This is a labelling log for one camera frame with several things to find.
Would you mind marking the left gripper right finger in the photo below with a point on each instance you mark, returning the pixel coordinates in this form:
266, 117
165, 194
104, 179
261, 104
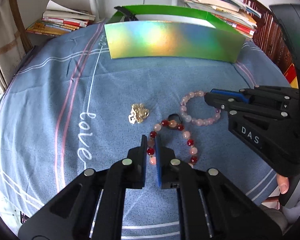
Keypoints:
210, 206

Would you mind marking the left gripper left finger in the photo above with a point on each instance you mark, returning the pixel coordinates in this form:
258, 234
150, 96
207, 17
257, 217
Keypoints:
91, 206

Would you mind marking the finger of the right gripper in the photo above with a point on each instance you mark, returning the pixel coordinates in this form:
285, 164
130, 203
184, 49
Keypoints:
231, 94
269, 105

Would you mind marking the black wrist watch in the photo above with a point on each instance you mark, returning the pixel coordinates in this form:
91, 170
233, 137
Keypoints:
127, 15

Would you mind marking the right hand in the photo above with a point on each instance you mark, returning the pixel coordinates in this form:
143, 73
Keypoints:
283, 183

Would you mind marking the red yellow shopping bag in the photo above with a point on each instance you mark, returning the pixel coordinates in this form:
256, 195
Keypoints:
290, 75

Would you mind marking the red wooden headboard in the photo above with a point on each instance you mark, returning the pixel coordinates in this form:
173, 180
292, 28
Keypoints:
269, 37

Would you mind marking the green holographic open box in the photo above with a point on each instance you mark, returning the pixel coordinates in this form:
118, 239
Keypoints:
170, 31

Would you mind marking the gold flower brooch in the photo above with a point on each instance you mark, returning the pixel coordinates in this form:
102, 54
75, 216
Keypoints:
138, 113

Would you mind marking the large book stack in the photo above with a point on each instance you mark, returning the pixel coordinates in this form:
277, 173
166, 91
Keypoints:
235, 13

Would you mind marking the blue striped bed sheet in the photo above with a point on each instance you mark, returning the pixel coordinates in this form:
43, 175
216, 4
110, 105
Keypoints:
67, 110

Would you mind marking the beige curtain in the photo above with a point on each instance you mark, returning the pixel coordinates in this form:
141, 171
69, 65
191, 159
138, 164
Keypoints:
14, 42

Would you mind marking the small book stack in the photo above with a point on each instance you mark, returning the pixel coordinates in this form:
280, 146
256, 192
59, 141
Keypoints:
58, 20

